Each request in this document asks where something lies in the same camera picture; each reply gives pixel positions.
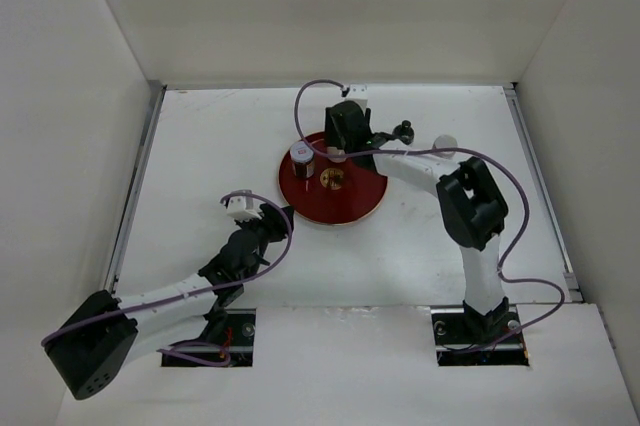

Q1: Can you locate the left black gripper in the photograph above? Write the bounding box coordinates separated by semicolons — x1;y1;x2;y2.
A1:
234;204;292;281

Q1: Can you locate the dark sauce jar white lid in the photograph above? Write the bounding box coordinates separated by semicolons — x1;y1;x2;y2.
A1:
289;141;315;180

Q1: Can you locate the black cap pepper bottle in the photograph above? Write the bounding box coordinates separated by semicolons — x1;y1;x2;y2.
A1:
392;120;415;145

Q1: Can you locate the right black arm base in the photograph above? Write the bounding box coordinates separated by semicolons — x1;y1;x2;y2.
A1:
431;298;529;367

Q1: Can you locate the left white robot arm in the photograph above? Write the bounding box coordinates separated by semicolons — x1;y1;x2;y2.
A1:
42;198;295;401

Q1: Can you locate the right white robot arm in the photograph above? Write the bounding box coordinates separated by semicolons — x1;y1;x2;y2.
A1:
324;101;509;342

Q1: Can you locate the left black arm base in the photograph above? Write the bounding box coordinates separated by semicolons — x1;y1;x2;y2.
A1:
160;308;257;368

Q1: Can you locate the red round tray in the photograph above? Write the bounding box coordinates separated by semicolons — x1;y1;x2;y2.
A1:
278;140;388;226

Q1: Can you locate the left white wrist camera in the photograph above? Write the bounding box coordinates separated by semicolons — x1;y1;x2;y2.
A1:
220;190;259;222

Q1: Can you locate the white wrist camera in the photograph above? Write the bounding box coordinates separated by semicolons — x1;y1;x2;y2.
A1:
341;83;368;111
220;190;259;222

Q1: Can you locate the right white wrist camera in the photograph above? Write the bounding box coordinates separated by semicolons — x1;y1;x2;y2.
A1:
341;83;368;111

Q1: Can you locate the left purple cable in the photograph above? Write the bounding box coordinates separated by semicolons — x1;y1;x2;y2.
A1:
40;191;294;366

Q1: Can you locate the purple cable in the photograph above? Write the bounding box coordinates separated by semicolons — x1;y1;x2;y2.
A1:
40;191;294;366
292;78;566;355

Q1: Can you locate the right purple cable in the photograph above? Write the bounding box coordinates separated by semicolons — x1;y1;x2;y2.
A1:
292;78;566;355

